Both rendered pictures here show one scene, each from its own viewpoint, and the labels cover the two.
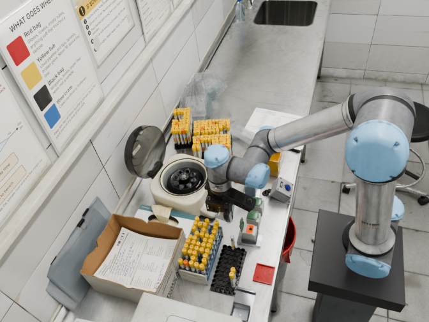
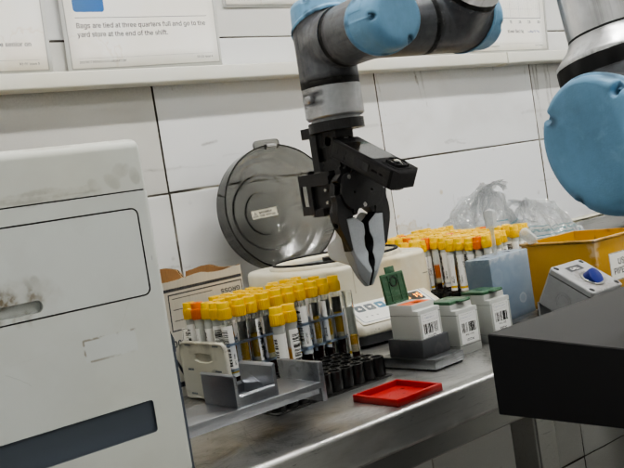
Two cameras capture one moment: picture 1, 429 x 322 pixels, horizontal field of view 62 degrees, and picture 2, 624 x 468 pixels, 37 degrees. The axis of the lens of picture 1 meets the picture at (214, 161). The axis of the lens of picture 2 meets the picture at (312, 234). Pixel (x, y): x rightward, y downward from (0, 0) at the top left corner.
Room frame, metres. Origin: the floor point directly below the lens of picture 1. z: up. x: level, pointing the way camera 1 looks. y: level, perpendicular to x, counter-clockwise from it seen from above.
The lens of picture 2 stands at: (-0.34, -0.49, 1.11)
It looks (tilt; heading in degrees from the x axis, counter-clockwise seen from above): 3 degrees down; 27
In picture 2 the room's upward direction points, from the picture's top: 9 degrees counter-clockwise
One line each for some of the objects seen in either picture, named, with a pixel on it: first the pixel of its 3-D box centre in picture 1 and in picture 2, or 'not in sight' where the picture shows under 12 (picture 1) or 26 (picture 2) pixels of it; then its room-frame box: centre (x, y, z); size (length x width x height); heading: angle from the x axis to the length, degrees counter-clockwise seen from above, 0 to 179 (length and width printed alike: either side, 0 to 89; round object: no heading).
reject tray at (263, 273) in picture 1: (263, 273); (397, 392); (0.56, -0.11, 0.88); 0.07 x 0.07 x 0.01; 66
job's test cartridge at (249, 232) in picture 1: (249, 233); (416, 328); (0.70, -0.09, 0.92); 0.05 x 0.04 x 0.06; 68
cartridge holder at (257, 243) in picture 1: (249, 237); (420, 350); (0.70, -0.09, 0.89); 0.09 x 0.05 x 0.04; 69
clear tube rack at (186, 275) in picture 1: (202, 252); (271, 351); (0.66, 0.10, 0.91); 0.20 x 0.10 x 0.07; 156
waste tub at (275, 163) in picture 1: (266, 156); (587, 267); (1.07, -0.23, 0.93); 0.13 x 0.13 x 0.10; 64
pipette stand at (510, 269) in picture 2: (251, 184); (500, 290); (0.93, -0.13, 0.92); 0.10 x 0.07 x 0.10; 163
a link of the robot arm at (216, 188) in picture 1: (219, 181); (331, 105); (0.74, -0.01, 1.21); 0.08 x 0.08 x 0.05
